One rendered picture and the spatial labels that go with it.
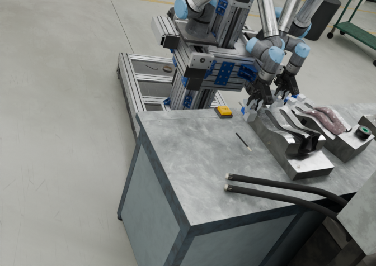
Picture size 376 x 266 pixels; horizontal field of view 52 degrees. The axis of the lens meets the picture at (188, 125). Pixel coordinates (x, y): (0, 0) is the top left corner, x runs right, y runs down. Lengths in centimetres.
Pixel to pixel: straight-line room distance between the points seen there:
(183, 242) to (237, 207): 27
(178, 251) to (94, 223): 84
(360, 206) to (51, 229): 167
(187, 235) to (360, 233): 66
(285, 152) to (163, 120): 64
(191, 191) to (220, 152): 33
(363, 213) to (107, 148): 195
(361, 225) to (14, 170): 204
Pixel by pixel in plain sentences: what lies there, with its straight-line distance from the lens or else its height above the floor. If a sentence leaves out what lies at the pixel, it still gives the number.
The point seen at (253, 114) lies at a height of 95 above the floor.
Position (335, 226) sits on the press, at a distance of 193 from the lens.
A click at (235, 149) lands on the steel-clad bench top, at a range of 195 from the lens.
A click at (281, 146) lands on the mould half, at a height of 88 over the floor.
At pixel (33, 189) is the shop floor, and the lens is 258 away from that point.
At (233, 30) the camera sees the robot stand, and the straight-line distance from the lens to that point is 254.
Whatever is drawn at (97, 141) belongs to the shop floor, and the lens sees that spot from 292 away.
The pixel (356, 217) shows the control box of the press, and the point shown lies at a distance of 143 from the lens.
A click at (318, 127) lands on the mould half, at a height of 88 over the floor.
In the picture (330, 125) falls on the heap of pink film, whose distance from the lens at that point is 234.
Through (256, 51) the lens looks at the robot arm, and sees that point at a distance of 187.
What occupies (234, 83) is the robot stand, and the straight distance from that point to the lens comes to 260.
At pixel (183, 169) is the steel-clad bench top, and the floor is 80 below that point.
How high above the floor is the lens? 198
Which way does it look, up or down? 37 degrees down
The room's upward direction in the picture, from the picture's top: 21 degrees clockwise
